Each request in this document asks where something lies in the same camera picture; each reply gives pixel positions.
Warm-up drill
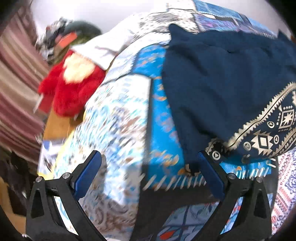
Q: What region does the pile of clothes and boxes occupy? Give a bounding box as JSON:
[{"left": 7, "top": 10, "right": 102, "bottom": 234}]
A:
[{"left": 35, "top": 18, "right": 102, "bottom": 65}]

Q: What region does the white sheet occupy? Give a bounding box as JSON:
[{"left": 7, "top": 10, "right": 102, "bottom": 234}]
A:
[{"left": 70, "top": 21, "right": 149, "bottom": 71}]

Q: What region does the blue patchwork bedspread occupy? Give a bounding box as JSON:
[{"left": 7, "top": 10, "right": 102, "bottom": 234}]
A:
[{"left": 38, "top": 1, "right": 295, "bottom": 240}]

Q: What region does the orange box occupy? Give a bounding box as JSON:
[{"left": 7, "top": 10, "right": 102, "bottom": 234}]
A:
[{"left": 56, "top": 32, "right": 78, "bottom": 48}]

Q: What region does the stack of papers and books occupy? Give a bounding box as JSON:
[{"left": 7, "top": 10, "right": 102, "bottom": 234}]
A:
[{"left": 37, "top": 139, "right": 65, "bottom": 180}]

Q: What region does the wooden bedside table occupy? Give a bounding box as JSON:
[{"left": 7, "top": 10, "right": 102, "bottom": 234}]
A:
[{"left": 43, "top": 110, "right": 84, "bottom": 140}]

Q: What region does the navy patterned hooded garment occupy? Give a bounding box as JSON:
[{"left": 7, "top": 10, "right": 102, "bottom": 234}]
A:
[{"left": 162, "top": 24, "right": 295, "bottom": 174}]

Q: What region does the striped red gold curtain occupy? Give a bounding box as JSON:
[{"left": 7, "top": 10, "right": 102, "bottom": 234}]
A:
[{"left": 1, "top": 1, "right": 49, "bottom": 164}]

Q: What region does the red plush toy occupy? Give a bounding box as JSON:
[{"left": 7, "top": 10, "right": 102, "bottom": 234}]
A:
[{"left": 38, "top": 50, "right": 106, "bottom": 117}]

